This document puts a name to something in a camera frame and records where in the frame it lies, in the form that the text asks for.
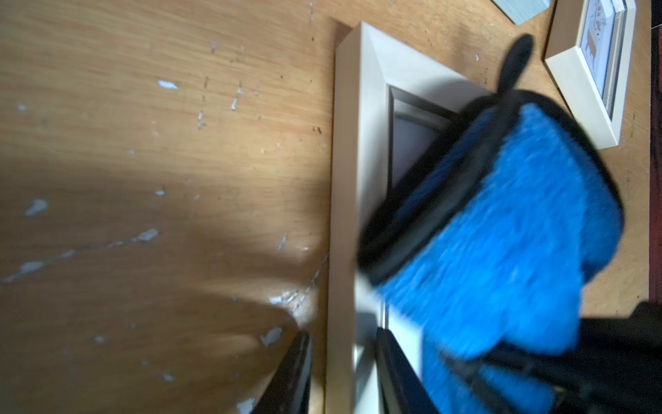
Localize white picture frame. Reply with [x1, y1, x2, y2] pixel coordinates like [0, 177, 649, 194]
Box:
[325, 22, 486, 413]

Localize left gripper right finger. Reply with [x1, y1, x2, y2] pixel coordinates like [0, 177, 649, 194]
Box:
[376, 328, 439, 414]

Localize white picture frame deer print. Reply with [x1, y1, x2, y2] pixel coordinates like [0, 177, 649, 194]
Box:
[544, 0, 637, 149]

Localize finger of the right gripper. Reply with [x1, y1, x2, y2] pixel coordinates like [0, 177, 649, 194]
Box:
[440, 302, 661, 413]

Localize grey-green picture frame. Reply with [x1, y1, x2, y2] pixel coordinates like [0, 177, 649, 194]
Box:
[492, 0, 550, 25]

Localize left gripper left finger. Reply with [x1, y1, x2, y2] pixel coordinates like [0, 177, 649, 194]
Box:
[252, 331, 312, 414]

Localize blue microfiber cloth black trim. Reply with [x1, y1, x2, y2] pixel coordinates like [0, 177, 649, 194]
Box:
[357, 34, 624, 413]

